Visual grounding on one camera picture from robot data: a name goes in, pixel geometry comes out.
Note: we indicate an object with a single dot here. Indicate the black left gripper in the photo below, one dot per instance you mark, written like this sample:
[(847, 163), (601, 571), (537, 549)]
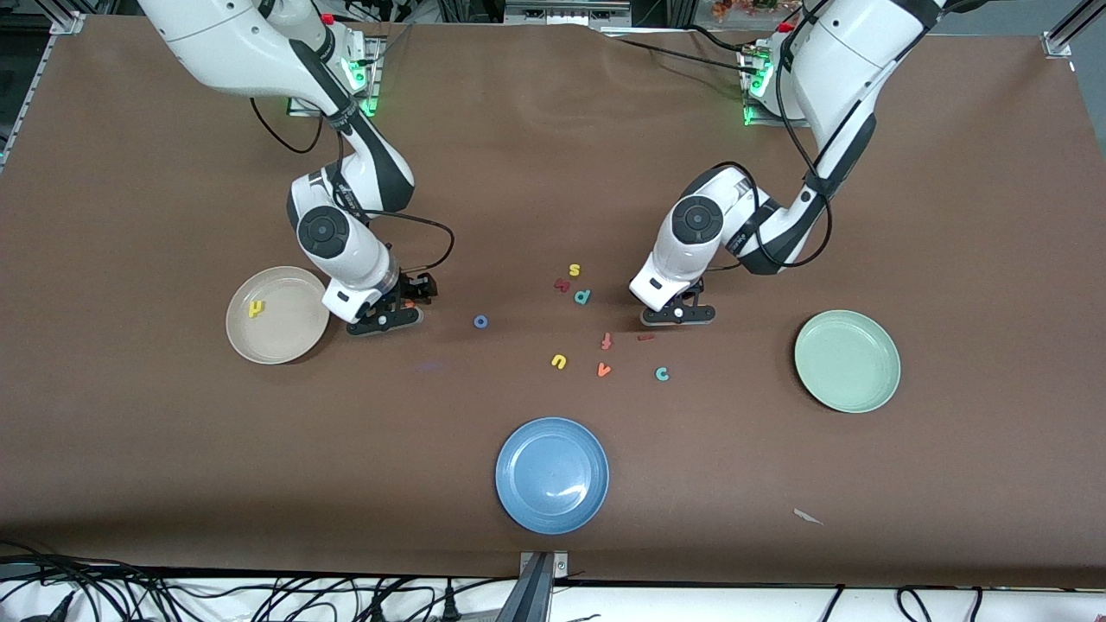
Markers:
[(700, 285)]

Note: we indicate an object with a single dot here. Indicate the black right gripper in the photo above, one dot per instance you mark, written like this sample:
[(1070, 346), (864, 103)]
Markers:
[(412, 288)]

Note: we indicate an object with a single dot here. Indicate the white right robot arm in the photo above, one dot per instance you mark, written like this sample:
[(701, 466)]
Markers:
[(225, 43)]

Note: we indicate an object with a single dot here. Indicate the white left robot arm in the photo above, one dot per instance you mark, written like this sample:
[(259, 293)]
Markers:
[(838, 60)]

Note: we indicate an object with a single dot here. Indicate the beige brown plate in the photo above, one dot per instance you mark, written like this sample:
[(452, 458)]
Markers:
[(276, 339)]

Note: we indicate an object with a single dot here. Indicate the brown table cover sheet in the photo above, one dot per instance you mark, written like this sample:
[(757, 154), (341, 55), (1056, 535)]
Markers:
[(518, 173)]

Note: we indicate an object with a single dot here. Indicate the light green plate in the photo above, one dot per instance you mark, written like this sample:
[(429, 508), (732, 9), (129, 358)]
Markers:
[(847, 363)]

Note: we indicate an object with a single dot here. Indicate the blue plate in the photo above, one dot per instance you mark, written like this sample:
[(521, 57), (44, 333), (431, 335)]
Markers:
[(551, 475)]

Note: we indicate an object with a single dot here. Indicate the white paper scrap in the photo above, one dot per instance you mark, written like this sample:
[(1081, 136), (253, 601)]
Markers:
[(807, 517)]

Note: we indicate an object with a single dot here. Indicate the orange decorative object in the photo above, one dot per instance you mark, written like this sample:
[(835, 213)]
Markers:
[(743, 9)]

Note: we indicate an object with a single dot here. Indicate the grey power strip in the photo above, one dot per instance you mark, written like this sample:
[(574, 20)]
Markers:
[(566, 12)]

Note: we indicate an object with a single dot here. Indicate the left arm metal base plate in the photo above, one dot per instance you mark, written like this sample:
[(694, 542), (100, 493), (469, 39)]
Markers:
[(760, 121)]

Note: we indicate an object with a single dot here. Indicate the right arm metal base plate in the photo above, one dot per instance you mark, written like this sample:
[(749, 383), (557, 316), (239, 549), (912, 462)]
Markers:
[(371, 97)]

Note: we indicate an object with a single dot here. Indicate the grey metal camera bracket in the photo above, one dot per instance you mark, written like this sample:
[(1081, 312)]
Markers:
[(540, 596)]

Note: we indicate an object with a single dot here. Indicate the aluminium frame profile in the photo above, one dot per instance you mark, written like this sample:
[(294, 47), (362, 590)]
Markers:
[(69, 22), (1090, 10)]

